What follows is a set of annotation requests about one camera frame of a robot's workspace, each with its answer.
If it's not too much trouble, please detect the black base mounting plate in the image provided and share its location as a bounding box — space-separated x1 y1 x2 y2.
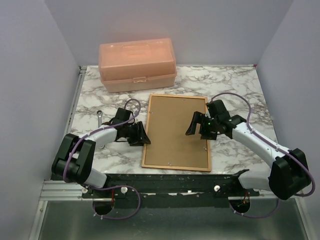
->
83 174 259 209

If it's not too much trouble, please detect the translucent orange plastic toolbox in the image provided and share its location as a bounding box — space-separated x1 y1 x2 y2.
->
98 38 177 93

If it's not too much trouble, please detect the brown fibreboard backing board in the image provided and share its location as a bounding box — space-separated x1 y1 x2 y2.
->
144 96 209 169

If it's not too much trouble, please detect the aluminium extrusion rail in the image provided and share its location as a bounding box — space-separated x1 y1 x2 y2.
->
39 177 305 201

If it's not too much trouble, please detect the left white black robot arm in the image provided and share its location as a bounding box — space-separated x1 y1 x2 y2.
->
51 108 151 198

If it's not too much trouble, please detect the silver combination wrench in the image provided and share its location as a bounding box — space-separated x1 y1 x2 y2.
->
96 110 105 149

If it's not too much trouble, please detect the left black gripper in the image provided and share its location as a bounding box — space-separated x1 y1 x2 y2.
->
123 121 151 147

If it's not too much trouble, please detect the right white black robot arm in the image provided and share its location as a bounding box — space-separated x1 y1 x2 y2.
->
185 99 312 200

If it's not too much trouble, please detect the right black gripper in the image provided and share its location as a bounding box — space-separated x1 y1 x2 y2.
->
186 111 219 141

